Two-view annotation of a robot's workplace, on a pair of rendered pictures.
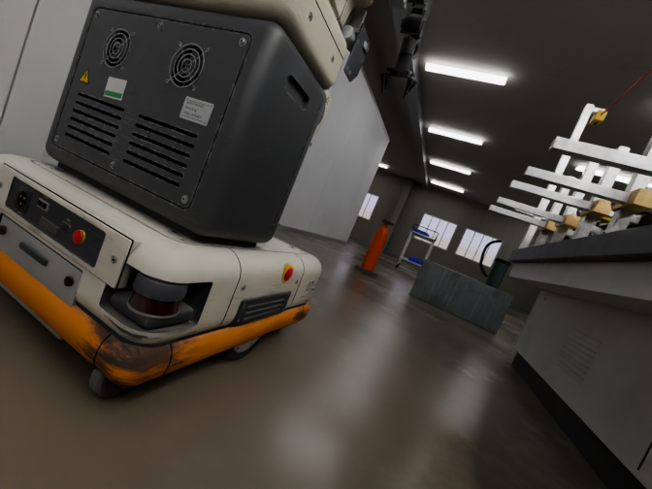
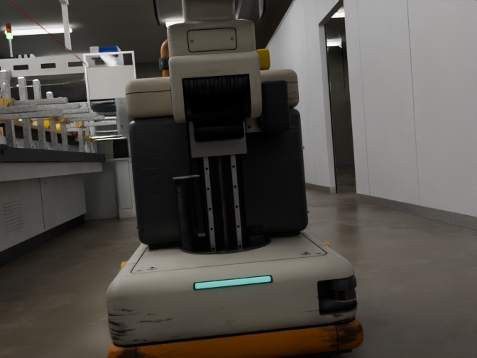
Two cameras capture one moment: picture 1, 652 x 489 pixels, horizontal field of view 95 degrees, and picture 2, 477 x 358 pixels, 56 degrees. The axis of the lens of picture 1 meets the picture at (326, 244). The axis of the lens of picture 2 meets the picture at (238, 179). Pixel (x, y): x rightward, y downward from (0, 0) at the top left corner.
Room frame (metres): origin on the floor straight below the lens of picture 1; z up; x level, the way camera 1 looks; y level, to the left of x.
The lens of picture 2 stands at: (2.12, -0.16, 0.54)
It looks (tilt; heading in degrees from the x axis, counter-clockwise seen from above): 3 degrees down; 155
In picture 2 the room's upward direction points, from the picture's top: 5 degrees counter-clockwise
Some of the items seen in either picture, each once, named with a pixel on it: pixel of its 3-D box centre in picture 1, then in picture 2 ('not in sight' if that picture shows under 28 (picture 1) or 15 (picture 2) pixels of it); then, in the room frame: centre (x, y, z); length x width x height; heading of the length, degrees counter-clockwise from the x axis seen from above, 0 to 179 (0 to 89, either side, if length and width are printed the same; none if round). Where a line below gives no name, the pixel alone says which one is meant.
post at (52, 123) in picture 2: not in sight; (52, 125); (-1.37, 0.01, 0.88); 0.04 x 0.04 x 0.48; 70
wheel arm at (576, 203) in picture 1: (570, 202); not in sight; (1.21, -0.82, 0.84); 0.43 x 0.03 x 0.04; 70
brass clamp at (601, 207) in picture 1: (595, 210); not in sight; (1.20, -0.92, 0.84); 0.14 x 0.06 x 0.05; 160
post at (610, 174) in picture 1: (595, 204); not in sight; (1.22, -0.92, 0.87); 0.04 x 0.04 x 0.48; 70
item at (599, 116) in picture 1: (562, 181); not in sight; (1.97, -1.23, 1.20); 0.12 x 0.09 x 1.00; 70
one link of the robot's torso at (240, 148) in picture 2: not in sight; (238, 108); (1.01, 0.37, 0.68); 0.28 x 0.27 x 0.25; 69
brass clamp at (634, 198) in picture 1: (633, 203); not in sight; (0.96, -0.83, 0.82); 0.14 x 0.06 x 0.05; 160
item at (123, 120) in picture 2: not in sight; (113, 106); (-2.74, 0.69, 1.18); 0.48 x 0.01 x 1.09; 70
